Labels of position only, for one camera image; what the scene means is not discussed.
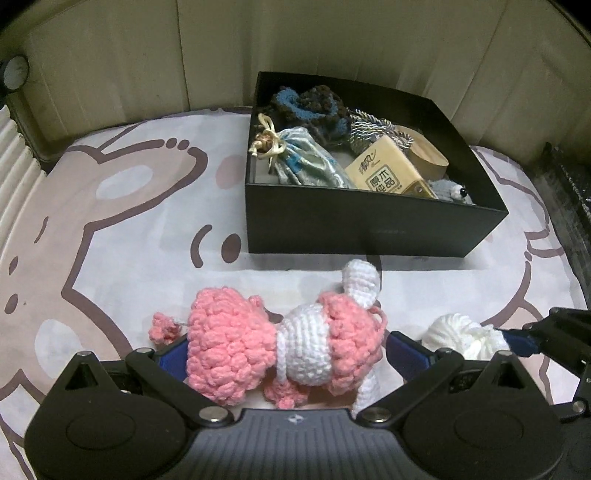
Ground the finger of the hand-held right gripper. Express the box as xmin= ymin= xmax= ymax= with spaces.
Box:
xmin=501 ymin=307 xmax=591 ymax=416

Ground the white ribbed cushion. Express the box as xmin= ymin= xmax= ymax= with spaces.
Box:
xmin=0 ymin=104 xmax=47 ymax=245

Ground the blue brown crochet piece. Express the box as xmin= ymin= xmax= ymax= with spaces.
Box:
xmin=270 ymin=84 xmax=356 ymax=146

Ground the dark textured cloth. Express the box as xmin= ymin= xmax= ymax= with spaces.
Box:
xmin=542 ymin=142 xmax=591 ymax=296

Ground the white yarn pompom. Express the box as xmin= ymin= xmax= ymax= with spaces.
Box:
xmin=422 ymin=313 xmax=509 ymax=361

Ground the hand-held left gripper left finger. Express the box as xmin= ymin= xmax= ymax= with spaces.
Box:
xmin=58 ymin=342 xmax=236 ymax=425

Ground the blue white drawstring pouch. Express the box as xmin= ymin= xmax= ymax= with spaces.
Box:
xmin=249 ymin=113 xmax=358 ymax=189

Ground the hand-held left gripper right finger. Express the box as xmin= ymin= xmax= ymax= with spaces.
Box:
xmin=355 ymin=331 xmax=532 ymax=428

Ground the grey crochet toy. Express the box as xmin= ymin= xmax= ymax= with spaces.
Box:
xmin=427 ymin=179 xmax=477 ymax=206

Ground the beige padded headboard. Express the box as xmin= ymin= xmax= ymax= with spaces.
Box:
xmin=18 ymin=0 xmax=591 ymax=162

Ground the printed blanket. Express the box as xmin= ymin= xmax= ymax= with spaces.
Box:
xmin=0 ymin=106 xmax=587 ymax=480

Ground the blue white braided rope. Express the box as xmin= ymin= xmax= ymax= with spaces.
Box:
xmin=344 ymin=108 xmax=416 ymax=151

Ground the round wooden box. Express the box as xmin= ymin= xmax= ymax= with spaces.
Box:
xmin=392 ymin=124 xmax=450 ymax=181

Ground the pink white crochet doll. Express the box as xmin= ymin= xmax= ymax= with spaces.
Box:
xmin=148 ymin=259 xmax=389 ymax=416

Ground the tan tissue packet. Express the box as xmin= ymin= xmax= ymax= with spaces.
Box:
xmin=344 ymin=135 xmax=439 ymax=200

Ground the black cardboard box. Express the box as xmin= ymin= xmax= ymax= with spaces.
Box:
xmin=244 ymin=71 xmax=510 ymax=258

